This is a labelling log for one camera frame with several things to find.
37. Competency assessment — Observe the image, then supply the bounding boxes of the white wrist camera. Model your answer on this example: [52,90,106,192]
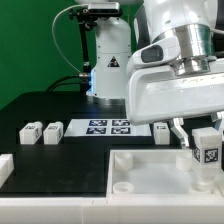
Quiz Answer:
[126,36,181,76]

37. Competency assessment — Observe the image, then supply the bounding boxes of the white square tabletop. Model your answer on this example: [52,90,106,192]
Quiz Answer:
[106,149,224,198]

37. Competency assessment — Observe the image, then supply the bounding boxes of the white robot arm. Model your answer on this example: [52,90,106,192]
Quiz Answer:
[77,0,224,137]

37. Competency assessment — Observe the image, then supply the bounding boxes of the white marker sheet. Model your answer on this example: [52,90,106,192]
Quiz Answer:
[65,119,151,137]

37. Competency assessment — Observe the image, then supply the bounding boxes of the grey camera cable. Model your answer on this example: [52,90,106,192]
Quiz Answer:
[51,3,88,74]

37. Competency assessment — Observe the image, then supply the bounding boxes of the black cables at base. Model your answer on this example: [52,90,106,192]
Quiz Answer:
[45,74,88,93]

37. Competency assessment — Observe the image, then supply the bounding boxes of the black camera stand pole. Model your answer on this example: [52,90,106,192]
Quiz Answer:
[69,9,97,93]

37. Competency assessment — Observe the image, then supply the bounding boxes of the black camera on stand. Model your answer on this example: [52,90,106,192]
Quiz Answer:
[87,2,120,14]

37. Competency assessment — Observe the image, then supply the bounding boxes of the white obstacle wall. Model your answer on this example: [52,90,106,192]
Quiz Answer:
[0,153,224,224]

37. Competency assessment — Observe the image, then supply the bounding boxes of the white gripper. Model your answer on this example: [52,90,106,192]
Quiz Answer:
[126,59,224,149]

